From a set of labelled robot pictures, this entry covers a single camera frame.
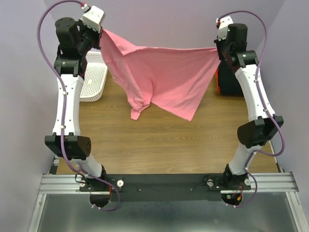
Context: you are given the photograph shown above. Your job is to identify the pink t shirt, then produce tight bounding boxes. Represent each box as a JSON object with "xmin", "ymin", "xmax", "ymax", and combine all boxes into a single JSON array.
[{"xmin": 100, "ymin": 30, "xmax": 220, "ymax": 121}]

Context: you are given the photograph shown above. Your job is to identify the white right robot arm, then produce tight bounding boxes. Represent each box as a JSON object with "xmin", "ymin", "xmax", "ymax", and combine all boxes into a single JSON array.
[{"xmin": 215, "ymin": 16, "xmax": 284, "ymax": 189}]

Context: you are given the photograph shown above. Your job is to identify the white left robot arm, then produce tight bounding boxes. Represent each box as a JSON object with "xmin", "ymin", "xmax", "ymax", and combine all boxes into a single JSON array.
[{"xmin": 44, "ymin": 17, "xmax": 107, "ymax": 191}]

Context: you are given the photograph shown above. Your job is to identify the orange folded t shirt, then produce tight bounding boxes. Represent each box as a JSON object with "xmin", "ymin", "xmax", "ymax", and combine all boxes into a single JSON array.
[{"xmin": 214, "ymin": 68, "xmax": 221, "ymax": 94}]

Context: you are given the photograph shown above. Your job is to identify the white plastic basket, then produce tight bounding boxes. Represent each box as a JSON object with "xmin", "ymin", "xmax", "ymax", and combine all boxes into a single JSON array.
[{"xmin": 80, "ymin": 50, "xmax": 108, "ymax": 102}]

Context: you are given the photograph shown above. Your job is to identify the black folded t shirt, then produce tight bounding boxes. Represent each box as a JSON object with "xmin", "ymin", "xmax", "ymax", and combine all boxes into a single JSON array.
[{"xmin": 218, "ymin": 60, "xmax": 243, "ymax": 97}]

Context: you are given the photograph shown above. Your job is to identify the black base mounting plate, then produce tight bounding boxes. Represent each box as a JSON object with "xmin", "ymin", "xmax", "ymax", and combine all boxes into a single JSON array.
[{"xmin": 75, "ymin": 174, "xmax": 251, "ymax": 203}]

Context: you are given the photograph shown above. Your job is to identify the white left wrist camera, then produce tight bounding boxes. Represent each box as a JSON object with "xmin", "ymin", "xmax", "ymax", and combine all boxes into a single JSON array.
[{"xmin": 81, "ymin": 4, "xmax": 105, "ymax": 33}]

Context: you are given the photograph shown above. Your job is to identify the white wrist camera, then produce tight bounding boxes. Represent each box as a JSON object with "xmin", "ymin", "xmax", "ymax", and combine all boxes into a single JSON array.
[
  {"xmin": 216, "ymin": 15, "xmax": 233, "ymax": 41},
  {"xmin": 81, "ymin": 4, "xmax": 105, "ymax": 33}
]

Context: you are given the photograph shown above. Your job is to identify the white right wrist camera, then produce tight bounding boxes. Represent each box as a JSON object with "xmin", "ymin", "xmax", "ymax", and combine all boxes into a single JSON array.
[{"xmin": 216, "ymin": 15, "xmax": 233, "ymax": 41}]

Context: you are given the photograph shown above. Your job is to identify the aluminium frame rail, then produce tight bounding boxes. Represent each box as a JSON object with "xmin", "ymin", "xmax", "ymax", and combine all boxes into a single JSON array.
[{"xmin": 39, "ymin": 173, "xmax": 299, "ymax": 194}]

